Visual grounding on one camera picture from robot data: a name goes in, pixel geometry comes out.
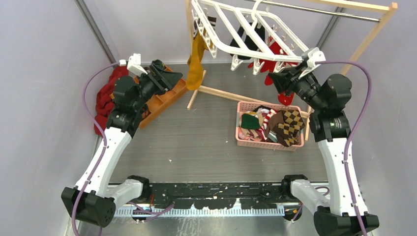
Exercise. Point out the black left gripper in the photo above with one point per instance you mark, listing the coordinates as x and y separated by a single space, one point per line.
163 81

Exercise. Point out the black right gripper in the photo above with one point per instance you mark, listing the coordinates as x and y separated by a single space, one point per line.
285 82

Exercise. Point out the brown yellow argyle sock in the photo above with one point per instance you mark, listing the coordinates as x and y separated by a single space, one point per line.
284 127

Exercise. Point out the black sock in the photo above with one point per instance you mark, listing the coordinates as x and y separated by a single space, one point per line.
238 42

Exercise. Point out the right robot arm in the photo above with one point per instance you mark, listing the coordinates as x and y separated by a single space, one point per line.
345 212

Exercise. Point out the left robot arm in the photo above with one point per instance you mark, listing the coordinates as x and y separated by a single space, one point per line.
91 200

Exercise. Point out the white clip sock hanger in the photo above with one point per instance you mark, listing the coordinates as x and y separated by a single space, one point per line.
281 46

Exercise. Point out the metal hanger rod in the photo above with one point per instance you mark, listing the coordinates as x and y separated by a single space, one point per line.
339 5

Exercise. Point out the rolled dark patterned sock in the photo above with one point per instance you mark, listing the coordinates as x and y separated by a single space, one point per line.
158 65

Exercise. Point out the orange wooden compartment tray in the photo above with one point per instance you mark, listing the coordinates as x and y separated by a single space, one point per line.
159 103

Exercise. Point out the green sock in basket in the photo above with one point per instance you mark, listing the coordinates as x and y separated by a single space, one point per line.
249 121

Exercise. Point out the red white striped sock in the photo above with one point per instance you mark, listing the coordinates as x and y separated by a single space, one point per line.
263 116

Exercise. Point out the red cloth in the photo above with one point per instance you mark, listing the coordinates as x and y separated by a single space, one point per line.
104 103

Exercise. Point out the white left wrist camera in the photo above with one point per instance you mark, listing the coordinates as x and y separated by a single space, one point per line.
133 64

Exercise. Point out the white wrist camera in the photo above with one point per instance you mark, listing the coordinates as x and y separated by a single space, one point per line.
133 64
310 60

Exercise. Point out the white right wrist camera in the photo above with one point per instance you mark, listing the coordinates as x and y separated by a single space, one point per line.
310 60

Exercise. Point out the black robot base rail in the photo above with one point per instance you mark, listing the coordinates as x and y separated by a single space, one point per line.
216 195

